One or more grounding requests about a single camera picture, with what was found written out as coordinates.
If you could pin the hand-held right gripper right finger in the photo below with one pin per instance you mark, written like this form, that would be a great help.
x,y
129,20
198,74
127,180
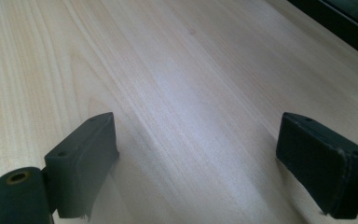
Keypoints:
x,y
323,161

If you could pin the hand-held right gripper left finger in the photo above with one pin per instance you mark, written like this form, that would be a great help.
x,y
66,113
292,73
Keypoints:
x,y
80,161

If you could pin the red and black shoe rack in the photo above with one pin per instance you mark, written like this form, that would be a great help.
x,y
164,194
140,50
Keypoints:
x,y
348,25

